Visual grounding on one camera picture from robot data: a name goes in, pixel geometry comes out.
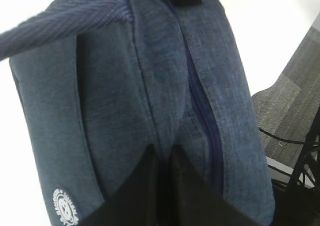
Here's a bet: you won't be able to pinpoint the dark blue lunch bag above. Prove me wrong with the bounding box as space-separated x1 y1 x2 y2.
0 0 275 225

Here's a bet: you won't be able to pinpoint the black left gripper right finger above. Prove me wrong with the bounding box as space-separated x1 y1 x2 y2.
164 145 258 226

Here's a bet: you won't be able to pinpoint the black metal frame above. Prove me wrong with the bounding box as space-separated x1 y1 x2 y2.
271 112 320 225

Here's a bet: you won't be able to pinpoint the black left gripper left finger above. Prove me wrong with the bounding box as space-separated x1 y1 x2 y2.
79 145 159 226

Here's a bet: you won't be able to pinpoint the black cables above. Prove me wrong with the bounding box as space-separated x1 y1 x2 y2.
258 127 320 194

